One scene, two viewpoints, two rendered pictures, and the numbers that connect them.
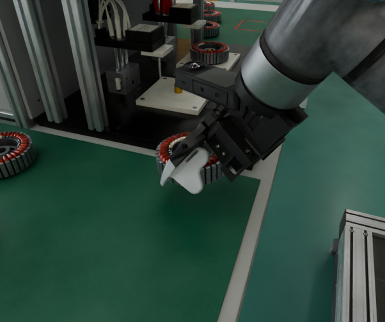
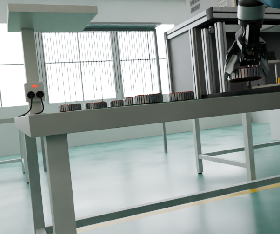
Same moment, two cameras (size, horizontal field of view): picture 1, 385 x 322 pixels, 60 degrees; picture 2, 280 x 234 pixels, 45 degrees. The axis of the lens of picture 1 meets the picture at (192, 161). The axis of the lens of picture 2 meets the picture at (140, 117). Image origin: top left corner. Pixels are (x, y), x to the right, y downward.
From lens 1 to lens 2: 91 cm
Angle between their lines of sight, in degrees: 56
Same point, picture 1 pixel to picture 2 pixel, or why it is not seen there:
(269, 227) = not seen: outside the picture
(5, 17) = (199, 49)
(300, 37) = not seen: outside the picture
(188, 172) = (230, 66)
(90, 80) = (222, 65)
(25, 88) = (201, 79)
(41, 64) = (207, 65)
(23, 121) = (197, 96)
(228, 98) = (241, 29)
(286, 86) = (242, 9)
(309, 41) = not seen: outside the picture
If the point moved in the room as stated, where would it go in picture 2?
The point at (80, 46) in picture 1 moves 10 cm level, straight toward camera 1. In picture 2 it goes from (219, 50) to (212, 48)
